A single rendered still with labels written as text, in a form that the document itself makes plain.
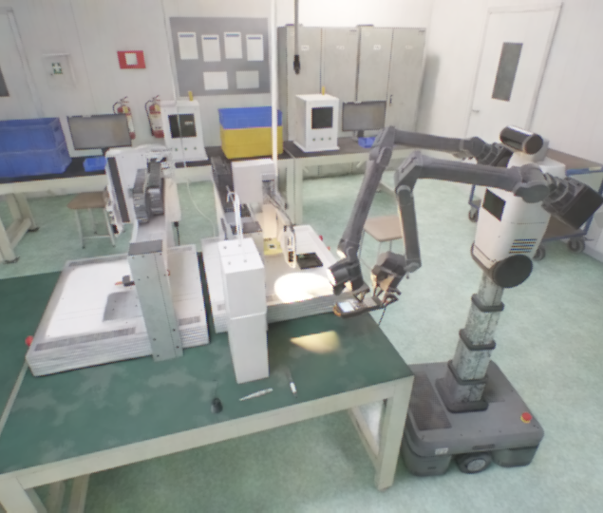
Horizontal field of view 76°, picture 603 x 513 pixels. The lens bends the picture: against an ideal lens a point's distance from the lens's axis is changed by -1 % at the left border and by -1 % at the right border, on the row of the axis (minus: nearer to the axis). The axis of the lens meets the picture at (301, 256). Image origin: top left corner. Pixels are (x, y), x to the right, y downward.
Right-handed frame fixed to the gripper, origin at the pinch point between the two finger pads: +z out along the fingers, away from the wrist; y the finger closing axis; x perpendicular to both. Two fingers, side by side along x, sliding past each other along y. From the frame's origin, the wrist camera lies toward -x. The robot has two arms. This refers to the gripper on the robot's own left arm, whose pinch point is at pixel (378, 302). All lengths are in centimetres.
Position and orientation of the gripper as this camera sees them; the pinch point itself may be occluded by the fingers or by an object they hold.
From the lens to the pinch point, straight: 167.0
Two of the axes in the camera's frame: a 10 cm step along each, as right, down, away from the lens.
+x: 8.2, 3.0, 4.8
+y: 3.1, 4.7, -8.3
